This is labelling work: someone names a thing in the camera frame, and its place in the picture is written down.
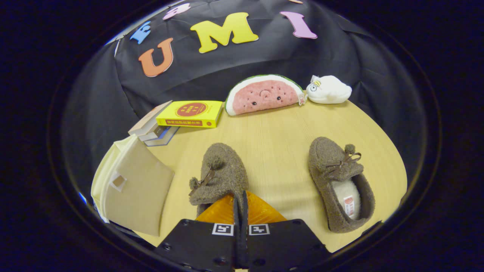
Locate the watermelon slice plush toy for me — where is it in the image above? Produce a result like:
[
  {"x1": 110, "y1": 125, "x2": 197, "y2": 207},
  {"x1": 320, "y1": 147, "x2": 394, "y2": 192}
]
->
[{"x1": 225, "y1": 74, "x2": 305, "y2": 116}]

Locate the white plush toy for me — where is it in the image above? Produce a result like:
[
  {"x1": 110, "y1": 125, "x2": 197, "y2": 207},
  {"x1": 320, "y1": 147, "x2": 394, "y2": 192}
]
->
[{"x1": 306, "y1": 75, "x2": 352, "y2": 105}]

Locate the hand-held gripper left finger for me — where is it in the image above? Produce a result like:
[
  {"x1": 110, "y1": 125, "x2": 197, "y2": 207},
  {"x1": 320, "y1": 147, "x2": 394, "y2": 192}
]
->
[{"x1": 154, "y1": 193, "x2": 242, "y2": 272}]

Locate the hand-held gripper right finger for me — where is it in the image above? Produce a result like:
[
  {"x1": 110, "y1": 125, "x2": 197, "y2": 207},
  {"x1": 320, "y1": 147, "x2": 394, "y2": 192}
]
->
[{"x1": 242, "y1": 191, "x2": 330, "y2": 272}]

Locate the beige fabric storage box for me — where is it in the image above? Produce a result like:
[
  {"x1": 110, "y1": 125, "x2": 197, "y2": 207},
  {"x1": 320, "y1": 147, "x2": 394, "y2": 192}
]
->
[{"x1": 91, "y1": 135, "x2": 175, "y2": 237}]

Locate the brown fuzzy slipper shoe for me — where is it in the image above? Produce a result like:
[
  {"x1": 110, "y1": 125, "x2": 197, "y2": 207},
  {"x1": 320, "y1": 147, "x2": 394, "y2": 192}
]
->
[
  {"x1": 308, "y1": 137, "x2": 376, "y2": 233},
  {"x1": 188, "y1": 142, "x2": 250, "y2": 218}
]

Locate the dark grey book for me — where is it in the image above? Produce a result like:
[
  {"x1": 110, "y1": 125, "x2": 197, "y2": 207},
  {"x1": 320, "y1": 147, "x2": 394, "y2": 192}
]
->
[{"x1": 138, "y1": 125, "x2": 171, "y2": 142}]

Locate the yellow book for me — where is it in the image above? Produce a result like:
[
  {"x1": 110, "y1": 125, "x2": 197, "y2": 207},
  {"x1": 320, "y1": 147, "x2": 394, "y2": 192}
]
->
[{"x1": 156, "y1": 100, "x2": 223, "y2": 128}]

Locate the beige paperback book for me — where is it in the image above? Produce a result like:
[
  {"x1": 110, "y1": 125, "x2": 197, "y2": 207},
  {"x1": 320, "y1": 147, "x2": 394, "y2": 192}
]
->
[{"x1": 128, "y1": 100, "x2": 173, "y2": 136}]

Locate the blue-grey book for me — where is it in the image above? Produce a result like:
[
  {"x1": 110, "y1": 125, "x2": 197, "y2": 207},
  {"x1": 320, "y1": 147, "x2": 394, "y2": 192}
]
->
[{"x1": 144, "y1": 127, "x2": 180, "y2": 147}]

